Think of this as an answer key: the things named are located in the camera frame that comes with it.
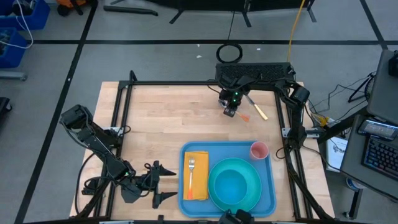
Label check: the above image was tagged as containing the small blue storage bin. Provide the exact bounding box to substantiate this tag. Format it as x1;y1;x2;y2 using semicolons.
0;27;28;69

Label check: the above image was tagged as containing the grey floor platform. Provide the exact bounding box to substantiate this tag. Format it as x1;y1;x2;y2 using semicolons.
0;70;27;82

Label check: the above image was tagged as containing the white printed box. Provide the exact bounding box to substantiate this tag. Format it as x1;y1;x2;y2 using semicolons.
325;136;349;172

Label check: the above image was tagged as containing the large blue storage bin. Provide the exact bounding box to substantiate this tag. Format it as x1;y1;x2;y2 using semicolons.
0;0;50;31

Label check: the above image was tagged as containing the black power cable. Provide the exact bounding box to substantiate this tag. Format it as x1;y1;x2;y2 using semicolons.
74;152;106;215

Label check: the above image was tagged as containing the yellow cable connector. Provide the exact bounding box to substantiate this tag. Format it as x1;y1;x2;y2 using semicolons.
316;115;331;128

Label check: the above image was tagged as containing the blue bowl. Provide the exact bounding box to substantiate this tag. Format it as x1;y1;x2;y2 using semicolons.
213;169;249;206

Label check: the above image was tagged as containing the white cable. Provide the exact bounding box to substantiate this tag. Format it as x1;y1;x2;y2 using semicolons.
0;0;34;50

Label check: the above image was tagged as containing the grey laptop lid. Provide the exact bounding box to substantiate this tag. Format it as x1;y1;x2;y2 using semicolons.
366;49;398;125

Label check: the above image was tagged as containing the yellow hanging cable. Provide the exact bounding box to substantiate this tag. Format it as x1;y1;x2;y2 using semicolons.
285;0;307;63

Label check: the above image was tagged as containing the smartphone with lit screen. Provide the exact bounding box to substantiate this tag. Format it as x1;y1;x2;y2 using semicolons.
356;119;398;141

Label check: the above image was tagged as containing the black backlit keyboard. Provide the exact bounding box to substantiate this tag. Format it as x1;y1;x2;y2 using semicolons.
361;136;398;182

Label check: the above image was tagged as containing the pink cup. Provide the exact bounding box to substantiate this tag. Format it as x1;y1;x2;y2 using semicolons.
249;141;270;161

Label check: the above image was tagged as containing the black coiled cable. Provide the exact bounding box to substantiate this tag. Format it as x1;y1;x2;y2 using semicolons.
216;11;244;64

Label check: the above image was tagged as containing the fork with orange handle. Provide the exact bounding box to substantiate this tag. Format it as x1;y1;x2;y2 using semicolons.
186;157;196;200

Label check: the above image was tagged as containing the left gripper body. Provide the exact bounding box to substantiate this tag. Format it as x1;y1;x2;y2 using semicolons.
136;172;160;197

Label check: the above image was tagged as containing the orange and black device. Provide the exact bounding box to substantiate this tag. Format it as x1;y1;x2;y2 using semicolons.
55;0;94;16

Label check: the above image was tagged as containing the teal plate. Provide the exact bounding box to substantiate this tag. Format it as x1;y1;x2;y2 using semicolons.
207;157;262;214

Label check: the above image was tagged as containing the blue and white roll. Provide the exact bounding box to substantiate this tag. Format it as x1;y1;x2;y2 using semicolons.
345;176;365;191

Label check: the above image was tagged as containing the knife with cream handle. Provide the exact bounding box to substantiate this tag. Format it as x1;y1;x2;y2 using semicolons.
244;95;269;121

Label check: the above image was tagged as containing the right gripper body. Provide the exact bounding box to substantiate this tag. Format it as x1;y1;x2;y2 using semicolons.
218;88;246;110

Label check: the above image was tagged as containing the black bar on floor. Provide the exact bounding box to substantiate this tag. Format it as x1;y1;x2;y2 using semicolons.
103;5;159;17

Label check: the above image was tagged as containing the blue plastic tray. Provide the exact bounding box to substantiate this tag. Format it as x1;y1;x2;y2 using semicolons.
177;140;277;218

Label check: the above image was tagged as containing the spoon with orange yellow handle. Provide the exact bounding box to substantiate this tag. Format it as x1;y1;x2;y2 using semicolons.
218;99;251;123

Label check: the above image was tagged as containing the grey desk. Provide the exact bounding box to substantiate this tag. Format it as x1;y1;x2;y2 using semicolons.
340;113;398;202

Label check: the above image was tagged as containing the orange cloth napkin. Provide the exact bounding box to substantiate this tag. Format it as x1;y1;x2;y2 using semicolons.
183;151;210;202

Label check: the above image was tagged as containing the black tripod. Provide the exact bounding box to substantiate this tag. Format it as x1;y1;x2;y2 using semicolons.
347;70;377;104

